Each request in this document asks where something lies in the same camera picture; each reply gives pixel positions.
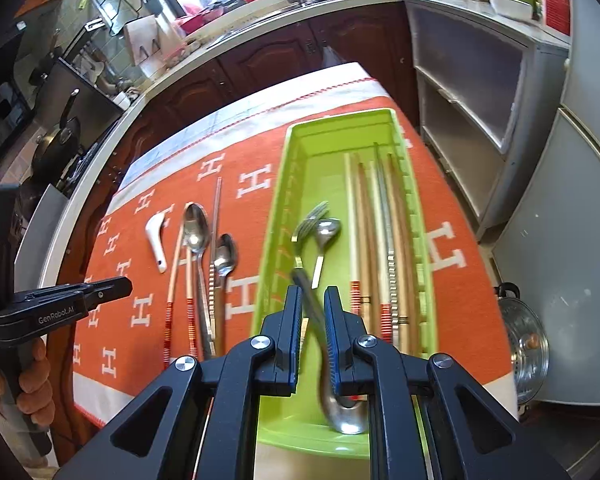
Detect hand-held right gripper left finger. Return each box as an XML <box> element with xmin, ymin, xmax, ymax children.
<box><xmin>55</xmin><ymin>285</ymin><xmax>305</xmax><ymax>480</ymax></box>

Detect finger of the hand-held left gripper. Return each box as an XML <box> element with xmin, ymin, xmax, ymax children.
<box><xmin>12</xmin><ymin>282</ymin><xmax>103</xmax><ymax>305</ymax></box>
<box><xmin>87</xmin><ymin>276</ymin><xmax>134</xmax><ymax>306</ymax></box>

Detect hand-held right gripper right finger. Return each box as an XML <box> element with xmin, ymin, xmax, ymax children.
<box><xmin>324</xmin><ymin>285</ymin><xmax>571</xmax><ymax>480</ymax></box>

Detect plain metal spoon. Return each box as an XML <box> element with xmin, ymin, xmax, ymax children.
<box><xmin>291</xmin><ymin>269</ymin><xmax>368</xmax><ymax>436</ymax></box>

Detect small long-handled metal spoon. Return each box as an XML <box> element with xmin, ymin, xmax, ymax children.
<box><xmin>312</xmin><ymin>218</ymin><xmax>342</xmax><ymax>291</ymax></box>

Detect metal fork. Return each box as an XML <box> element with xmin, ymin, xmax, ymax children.
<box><xmin>291</xmin><ymin>201</ymin><xmax>330</xmax><ymax>271</ymax></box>

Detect bundle of red-striped chopsticks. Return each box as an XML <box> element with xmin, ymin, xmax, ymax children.
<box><xmin>374</xmin><ymin>142</ymin><xmax>400</xmax><ymax>346</ymax></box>

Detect green plastic utensil tray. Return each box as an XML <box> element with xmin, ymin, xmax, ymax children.
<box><xmin>249</xmin><ymin>108</ymin><xmax>438</xmax><ymax>461</ymax></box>

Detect person's left hand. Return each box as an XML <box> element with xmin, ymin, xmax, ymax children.
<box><xmin>17</xmin><ymin>337</ymin><xmax>55</xmax><ymax>415</ymax></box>

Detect orange printed blanket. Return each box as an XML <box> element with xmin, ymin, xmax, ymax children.
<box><xmin>72</xmin><ymin>62</ymin><xmax>513</xmax><ymax>426</ymax></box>

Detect white ceramic spoon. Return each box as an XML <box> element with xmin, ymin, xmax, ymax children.
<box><xmin>145</xmin><ymin>212</ymin><xmax>170</xmax><ymax>273</ymax></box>

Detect grey metal panel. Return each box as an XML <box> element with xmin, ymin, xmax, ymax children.
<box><xmin>12</xmin><ymin>182</ymin><xmax>73</xmax><ymax>286</ymax></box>

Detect large ornate metal spoon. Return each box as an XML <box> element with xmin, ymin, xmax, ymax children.
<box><xmin>181</xmin><ymin>202</ymin><xmax>218</xmax><ymax>358</ymax></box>

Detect twisted metal chopstick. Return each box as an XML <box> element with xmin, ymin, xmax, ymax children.
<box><xmin>207</xmin><ymin>177</ymin><xmax>224</xmax><ymax>358</ymax></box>

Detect black frying pan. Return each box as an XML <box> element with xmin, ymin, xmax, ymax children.
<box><xmin>30</xmin><ymin>87</ymin><xmax>88</xmax><ymax>191</ymax></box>

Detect stainless steel pot with lid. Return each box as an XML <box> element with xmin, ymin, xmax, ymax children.
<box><xmin>495</xmin><ymin>282</ymin><xmax>551</xmax><ymax>406</ymax></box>

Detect white kitchen countertop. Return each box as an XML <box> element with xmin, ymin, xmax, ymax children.
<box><xmin>12</xmin><ymin>0</ymin><xmax>571</xmax><ymax>291</ymax></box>

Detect grey refrigerator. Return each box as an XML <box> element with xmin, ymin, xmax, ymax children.
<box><xmin>492</xmin><ymin>0</ymin><xmax>600</xmax><ymax>480</ymax></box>

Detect wooden cutting board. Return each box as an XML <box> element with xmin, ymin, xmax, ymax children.
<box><xmin>122</xmin><ymin>15</ymin><xmax>181</xmax><ymax>66</ymax></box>

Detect dark wooden kitchen cabinets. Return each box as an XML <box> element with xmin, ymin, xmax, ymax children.
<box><xmin>45</xmin><ymin>0</ymin><xmax>421</xmax><ymax>461</ymax></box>

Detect red plastic basin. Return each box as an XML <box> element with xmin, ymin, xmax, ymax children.
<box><xmin>172</xmin><ymin>7</ymin><xmax>226</xmax><ymax>33</ymax></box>

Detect grey shelf cabinet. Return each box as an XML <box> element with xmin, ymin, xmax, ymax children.
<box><xmin>397</xmin><ymin>0</ymin><xmax>571</xmax><ymax>233</ymax></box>

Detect red paper note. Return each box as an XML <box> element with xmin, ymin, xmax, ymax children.
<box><xmin>542</xmin><ymin>0</ymin><xmax>573</xmax><ymax>36</ymax></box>

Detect metal spoon with wooden handle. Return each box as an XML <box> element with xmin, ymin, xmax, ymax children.
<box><xmin>211</xmin><ymin>233</ymin><xmax>238</xmax><ymax>356</ymax></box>

